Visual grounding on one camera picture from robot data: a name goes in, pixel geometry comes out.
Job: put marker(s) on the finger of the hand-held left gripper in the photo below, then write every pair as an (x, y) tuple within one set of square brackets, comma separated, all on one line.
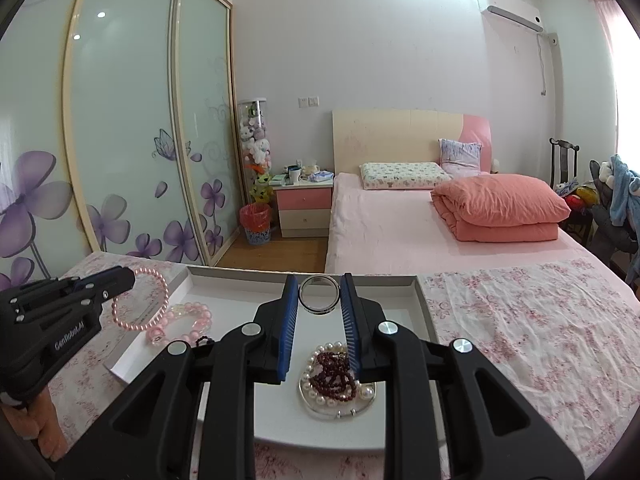
[(110, 276), (107, 294)]

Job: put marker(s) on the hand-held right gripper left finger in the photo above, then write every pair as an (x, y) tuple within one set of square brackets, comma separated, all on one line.
[(289, 330)]

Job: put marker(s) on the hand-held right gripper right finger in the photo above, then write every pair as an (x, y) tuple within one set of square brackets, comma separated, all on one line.
[(350, 335)]

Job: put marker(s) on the grey cardboard box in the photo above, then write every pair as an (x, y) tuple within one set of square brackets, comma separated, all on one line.
[(235, 305)]

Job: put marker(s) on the person's left hand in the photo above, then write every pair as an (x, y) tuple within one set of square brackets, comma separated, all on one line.
[(47, 425)]

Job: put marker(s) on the thin silver bangle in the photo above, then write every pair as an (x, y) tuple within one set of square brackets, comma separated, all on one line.
[(345, 414)]

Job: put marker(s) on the waste basket with red bag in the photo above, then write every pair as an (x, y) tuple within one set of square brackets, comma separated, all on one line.
[(256, 225)]

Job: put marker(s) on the bed with pink sheet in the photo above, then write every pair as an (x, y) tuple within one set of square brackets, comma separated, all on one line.
[(390, 230)]

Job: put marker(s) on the pink and white nightstand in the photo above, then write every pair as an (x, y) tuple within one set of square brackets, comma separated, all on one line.
[(302, 207)]

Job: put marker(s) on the white mug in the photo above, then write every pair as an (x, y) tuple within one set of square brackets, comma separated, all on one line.
[(294, 175)]

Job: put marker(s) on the blue cloth on nightstand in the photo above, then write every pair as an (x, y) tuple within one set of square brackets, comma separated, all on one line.
[(320, 176)]

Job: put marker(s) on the floral sliding door wardrobe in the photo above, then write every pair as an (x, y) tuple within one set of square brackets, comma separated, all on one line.
[(120, 110)]

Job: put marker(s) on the white patterned pillow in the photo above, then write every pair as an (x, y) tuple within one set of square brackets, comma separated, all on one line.
[(400, 176)]

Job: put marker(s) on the pink floral bed sheet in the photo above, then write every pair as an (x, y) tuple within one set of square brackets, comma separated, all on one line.
[(525, 335)]

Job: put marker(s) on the clear tube of plush toys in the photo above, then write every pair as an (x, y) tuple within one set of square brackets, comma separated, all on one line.
[(255, 150)]

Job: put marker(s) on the folded salmon quilt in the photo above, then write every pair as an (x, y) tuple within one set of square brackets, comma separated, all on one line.
[(500, 205)]

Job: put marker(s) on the beige and pink headboard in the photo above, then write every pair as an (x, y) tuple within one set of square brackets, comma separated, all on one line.
[(390, 135)]

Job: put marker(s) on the lavender printed cushion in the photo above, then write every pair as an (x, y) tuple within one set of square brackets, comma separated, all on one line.
[(460, 157)]

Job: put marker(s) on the colourful toys on chair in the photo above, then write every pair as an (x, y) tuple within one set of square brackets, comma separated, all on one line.
[(580, 197)]

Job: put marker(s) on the dark chair with clothes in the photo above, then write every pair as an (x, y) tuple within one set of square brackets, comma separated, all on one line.
[(607, 245)]

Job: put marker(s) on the dark wooden chair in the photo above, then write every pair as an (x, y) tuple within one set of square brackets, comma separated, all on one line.
[(562, 160)]

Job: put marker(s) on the light blue garment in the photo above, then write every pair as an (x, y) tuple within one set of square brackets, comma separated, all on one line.
[(622, 190)]

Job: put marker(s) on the white air conditioner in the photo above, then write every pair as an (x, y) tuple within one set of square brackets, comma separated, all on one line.
[(507, 7)]

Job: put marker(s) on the white wall switch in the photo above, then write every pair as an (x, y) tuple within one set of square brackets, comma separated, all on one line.
[(308, 102)]

